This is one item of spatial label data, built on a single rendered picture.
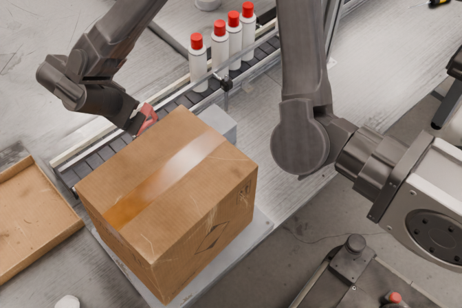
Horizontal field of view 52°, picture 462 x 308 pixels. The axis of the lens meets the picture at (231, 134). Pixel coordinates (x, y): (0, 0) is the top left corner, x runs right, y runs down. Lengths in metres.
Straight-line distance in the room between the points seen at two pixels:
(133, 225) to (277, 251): 1.25
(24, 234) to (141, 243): 0.48
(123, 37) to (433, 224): 0.54
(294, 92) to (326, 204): 1.65
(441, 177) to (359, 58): 1.11
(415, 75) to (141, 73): 0.89
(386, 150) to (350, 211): 1.67
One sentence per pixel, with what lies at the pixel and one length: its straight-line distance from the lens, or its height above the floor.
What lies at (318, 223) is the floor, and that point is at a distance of 2.21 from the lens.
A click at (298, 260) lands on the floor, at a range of 2.13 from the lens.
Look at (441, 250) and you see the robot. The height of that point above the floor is 1.43.
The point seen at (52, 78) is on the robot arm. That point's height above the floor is 1.33.
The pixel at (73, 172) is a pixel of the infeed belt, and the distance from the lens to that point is 1.33.
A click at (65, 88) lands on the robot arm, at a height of 1.33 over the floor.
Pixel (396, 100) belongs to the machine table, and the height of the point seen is 0.83.
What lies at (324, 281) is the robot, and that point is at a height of 0.24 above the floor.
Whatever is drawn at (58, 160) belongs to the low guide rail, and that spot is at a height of 0.91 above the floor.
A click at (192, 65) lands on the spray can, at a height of 1.00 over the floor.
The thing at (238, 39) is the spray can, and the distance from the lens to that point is 1.41.
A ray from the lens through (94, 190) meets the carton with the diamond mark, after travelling 1.00.
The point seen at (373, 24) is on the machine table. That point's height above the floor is 0.83.
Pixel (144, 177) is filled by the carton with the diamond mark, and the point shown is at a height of 1.12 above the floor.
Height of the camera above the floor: 1.97
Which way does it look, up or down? 54 degrees down
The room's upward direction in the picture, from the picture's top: 1 degrees clockwise
